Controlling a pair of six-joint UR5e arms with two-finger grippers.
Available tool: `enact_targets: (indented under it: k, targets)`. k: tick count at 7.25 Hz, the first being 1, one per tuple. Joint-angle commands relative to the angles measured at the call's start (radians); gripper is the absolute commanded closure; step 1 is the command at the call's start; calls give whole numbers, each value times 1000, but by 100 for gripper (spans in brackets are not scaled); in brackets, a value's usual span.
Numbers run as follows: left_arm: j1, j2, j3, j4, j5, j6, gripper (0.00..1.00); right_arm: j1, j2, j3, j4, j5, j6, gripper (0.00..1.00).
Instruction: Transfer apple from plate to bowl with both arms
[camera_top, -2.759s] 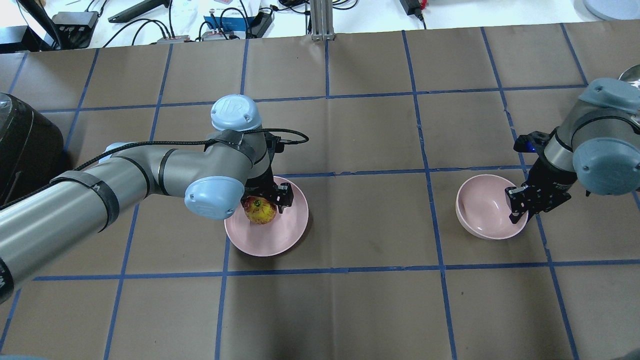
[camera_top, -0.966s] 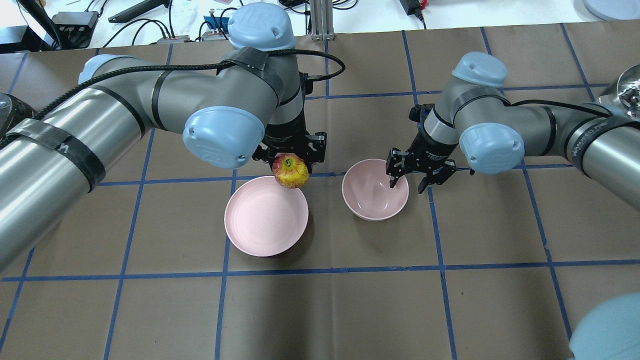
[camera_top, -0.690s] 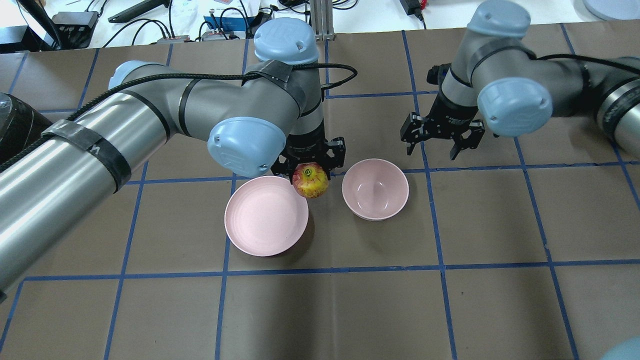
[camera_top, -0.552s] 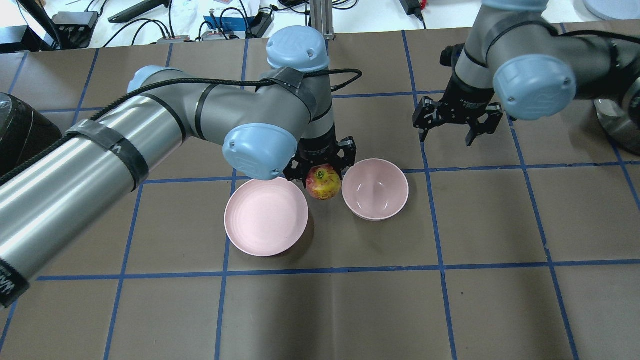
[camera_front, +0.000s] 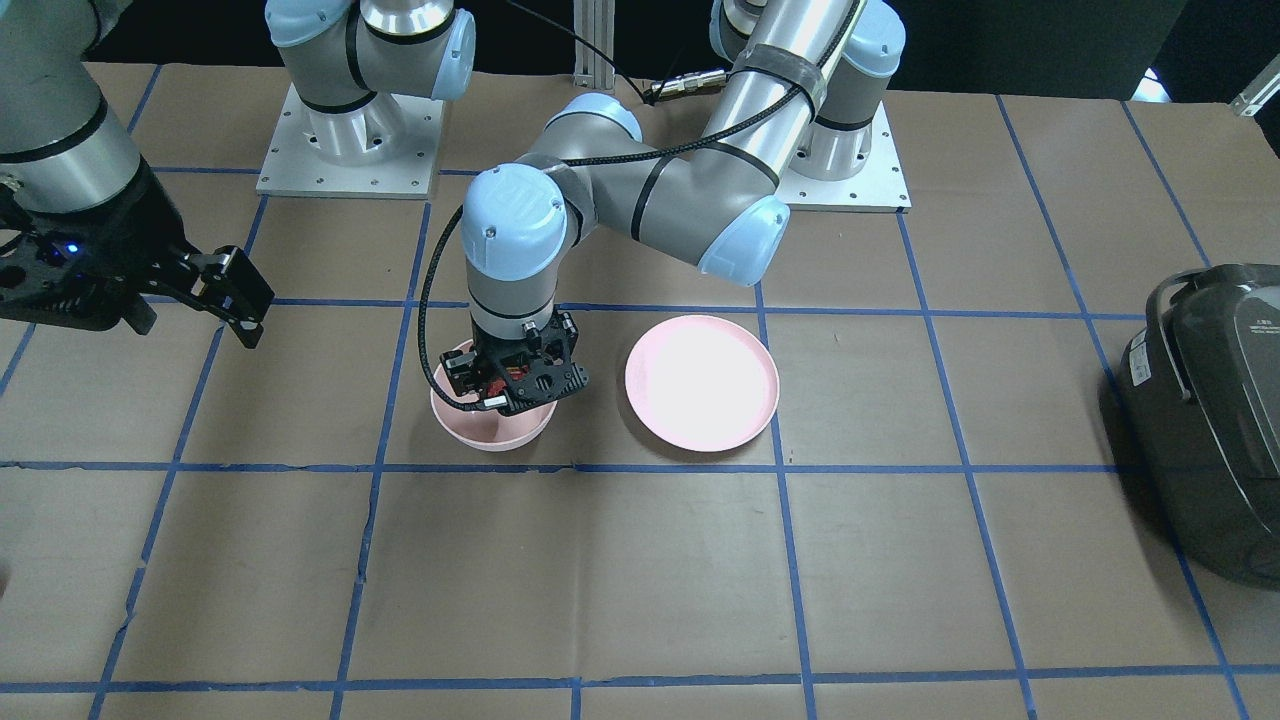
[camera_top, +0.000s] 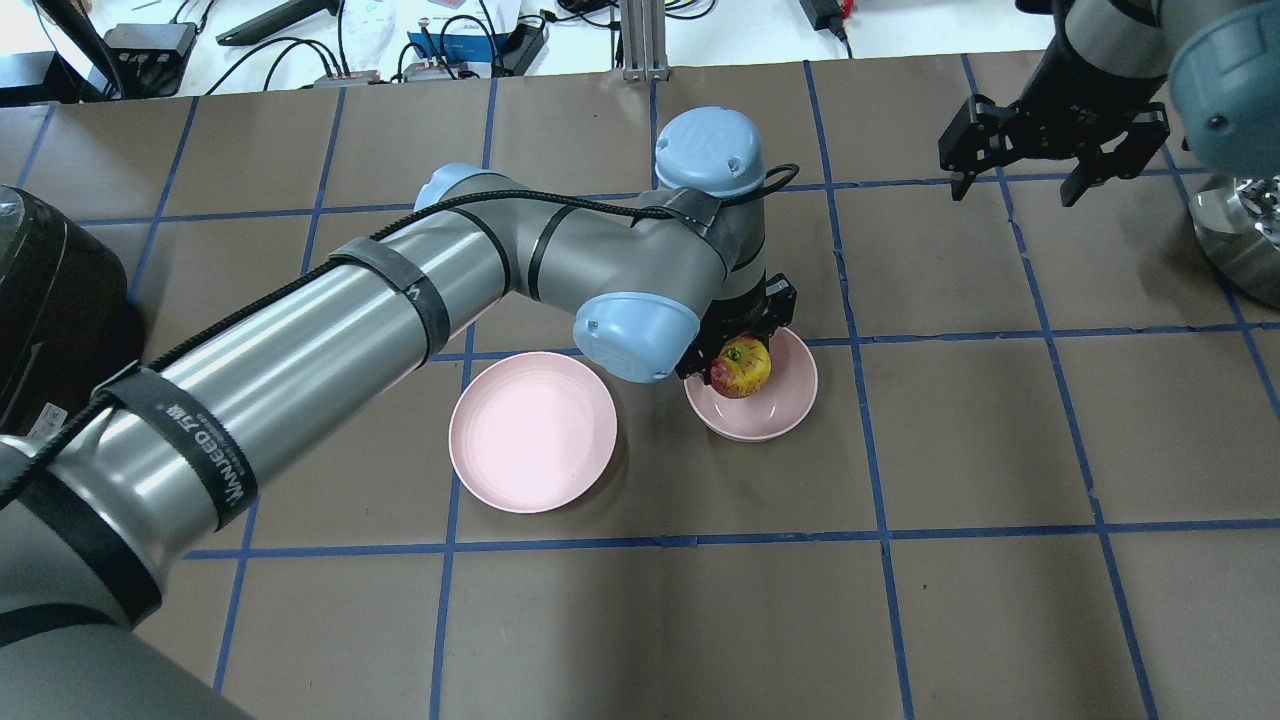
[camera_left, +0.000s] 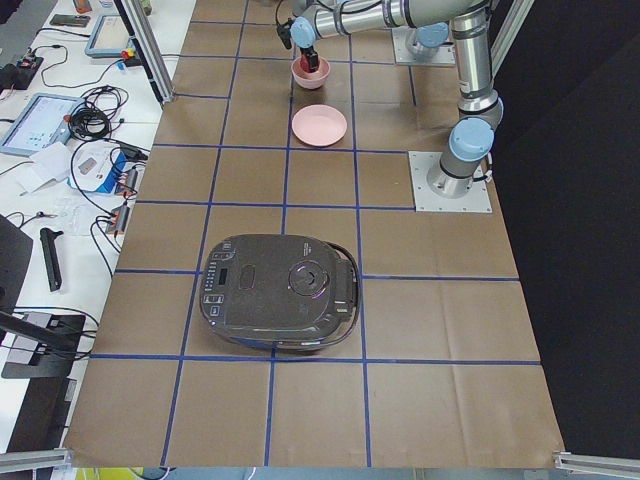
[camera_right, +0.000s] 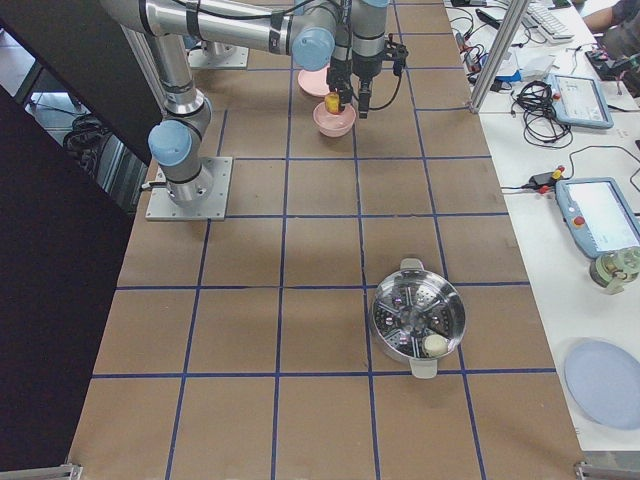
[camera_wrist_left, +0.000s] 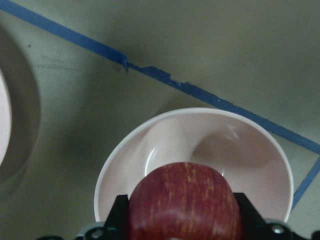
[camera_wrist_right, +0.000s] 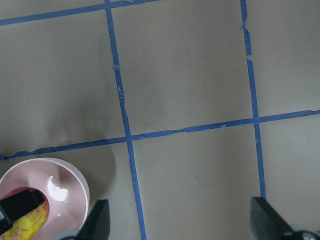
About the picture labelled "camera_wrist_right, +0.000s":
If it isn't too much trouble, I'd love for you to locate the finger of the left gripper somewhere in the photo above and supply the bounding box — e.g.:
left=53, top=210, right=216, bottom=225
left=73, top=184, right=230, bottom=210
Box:
left=0, top=189, right=46, bottom=232

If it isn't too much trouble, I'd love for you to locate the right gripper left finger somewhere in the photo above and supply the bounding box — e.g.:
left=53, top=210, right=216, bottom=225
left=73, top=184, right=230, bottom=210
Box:
left=56, top=199, right=110, bottom=240

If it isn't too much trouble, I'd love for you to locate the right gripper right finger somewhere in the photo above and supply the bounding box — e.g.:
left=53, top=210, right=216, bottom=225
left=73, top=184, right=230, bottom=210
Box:
left=250, top=197, right=320, bottom=240

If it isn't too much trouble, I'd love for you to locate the red yellow apple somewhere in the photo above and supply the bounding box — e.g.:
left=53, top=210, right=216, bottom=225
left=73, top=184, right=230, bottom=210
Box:
left=0, top=187, right=50, bottom=240

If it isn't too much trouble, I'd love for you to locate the pink bowl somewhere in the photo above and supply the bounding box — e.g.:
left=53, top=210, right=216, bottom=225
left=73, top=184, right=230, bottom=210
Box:
left=0, top=157, right=90, bottom=240

